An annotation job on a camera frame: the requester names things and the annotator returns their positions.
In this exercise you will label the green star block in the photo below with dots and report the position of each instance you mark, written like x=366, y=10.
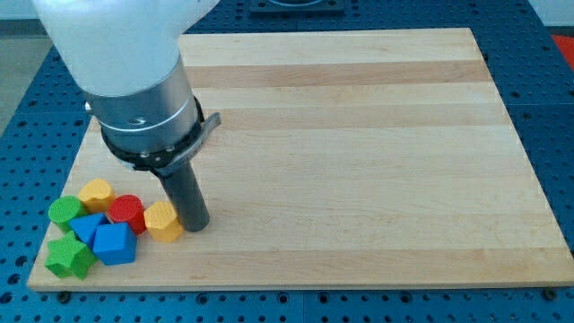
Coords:
x=69, y=256

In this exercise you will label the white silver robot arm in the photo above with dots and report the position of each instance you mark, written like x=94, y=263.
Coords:
x=124, y=55

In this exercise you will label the red object at edge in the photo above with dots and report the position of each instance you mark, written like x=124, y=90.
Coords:
x=565, y=44

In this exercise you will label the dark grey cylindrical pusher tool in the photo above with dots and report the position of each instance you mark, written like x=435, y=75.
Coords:
x=184, y=193

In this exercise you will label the blue triangle block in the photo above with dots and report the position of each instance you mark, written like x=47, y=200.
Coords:
x=85, y=227

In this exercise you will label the yellow hexagon block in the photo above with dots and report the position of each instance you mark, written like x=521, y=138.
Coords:
x=161, y=220

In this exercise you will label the blue cube block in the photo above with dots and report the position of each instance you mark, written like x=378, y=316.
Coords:
x=115, y=244

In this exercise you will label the green cylinder block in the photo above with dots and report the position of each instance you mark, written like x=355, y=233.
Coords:
x=65, y=209

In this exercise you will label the red cylinder block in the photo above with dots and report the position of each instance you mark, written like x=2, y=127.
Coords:
x=128, y=209

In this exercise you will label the wooden board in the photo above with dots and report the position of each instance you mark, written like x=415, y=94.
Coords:
x=366, y=160

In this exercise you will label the yellow heart block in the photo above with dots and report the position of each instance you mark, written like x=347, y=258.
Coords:
x=97, y=196

